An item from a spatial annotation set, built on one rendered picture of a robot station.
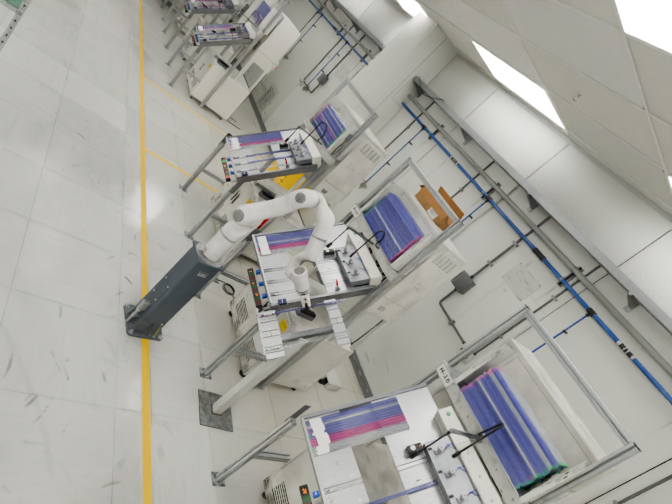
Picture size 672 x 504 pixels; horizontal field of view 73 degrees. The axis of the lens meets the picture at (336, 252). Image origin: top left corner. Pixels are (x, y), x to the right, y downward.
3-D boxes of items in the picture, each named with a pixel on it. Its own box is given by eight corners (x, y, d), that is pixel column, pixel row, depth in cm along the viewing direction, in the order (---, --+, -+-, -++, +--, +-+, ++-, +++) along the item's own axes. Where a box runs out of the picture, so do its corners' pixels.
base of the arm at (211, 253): (199, 262, 259) (219, 241, 254) (193, 239, 271) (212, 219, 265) (225, 271, 273) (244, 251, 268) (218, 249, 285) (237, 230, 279)
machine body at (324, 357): (237, 379, 326) (295, 329, 306) (224, 306, 373) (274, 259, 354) (299, 395, 369) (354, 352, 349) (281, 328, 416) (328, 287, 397)
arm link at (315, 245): (300, 226, 249) (279, 275, 256) (320, 239, 240) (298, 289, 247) (311, 228, 257) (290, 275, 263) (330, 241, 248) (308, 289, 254)
